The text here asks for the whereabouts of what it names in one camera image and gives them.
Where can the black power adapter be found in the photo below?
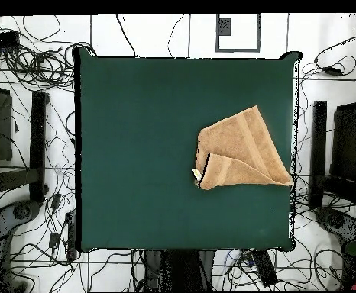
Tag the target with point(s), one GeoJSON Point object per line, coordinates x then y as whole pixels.
{"type": "Point", "coordinates": [56, 201]}
{"type": "Point", "coordinates": [54, 240]}
{"type": "Point", "coordinates": [332, 71]}

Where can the black stand frame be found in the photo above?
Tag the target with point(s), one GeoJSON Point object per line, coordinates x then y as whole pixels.
{"type": "Point", "coordinates": [38, 146]}
{"type": "Point", "coordinates": [318, 146]}

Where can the dark green table cloth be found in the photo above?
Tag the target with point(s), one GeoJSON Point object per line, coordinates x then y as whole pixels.
{"type": "Point", "coordinates": [135, 137]}

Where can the black electronics device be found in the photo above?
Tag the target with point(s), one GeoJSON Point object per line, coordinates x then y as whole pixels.
{"type": "Point", "coordinates": [0, 39]}

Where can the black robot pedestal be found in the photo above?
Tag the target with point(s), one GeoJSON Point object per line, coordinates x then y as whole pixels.
{"type": "Point", "coordinates": [181, 271]}

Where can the grey chair base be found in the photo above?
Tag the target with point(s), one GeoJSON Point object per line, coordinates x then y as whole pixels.
{"type": "Point", "coordinates": [337, 221]}
{"type": "Point", "coordinates": [20, 212]}

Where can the black power strip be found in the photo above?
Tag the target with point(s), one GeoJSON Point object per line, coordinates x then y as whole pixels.
{"type": "Point", "coordinates": [265, 268]}
{"type": "Point", "coordinates": [70, 232]}

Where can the tan terry towel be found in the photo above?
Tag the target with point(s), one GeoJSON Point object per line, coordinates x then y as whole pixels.
{"type": "Point", "coordinates": [242, 143]}

